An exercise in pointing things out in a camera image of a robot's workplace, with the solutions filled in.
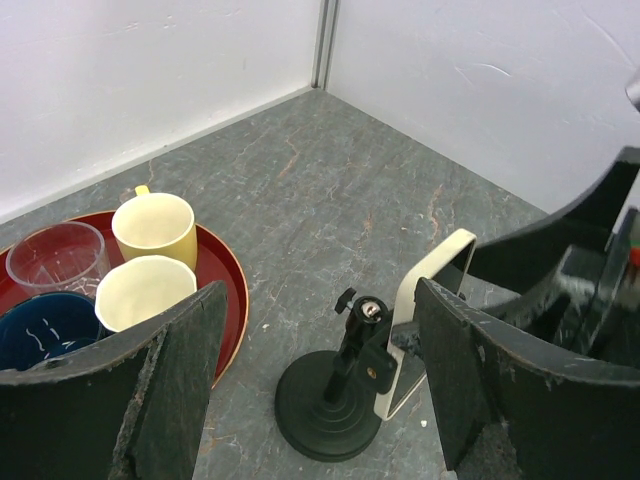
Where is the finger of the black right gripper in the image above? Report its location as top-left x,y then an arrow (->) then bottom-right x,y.
469,146 -> 639,294
484,208 -> 639,368

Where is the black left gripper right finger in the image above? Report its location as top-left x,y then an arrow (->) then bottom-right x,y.
428,297 -> 639,479

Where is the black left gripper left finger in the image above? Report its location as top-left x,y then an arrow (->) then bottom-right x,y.
1,281 -> 227,479

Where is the black smartphone pink case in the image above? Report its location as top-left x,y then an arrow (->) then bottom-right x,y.
374,228 -> 476,421

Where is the black phone stand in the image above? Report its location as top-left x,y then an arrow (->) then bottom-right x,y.
274,288 -> 398,463

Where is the green mug cream inside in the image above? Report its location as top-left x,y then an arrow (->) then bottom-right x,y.
94,255 -> 198,333

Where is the dark blue mug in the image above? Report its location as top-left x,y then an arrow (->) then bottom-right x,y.
1,292 -> 105,371

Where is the clear drinking glass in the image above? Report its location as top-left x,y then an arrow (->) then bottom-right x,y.
5,221 -> 111,298

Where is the yellow mug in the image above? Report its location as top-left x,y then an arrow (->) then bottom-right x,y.
111,185 -> 198,271

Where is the aluminium frame corner post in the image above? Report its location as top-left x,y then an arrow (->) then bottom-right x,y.
310,0 -> 340,90

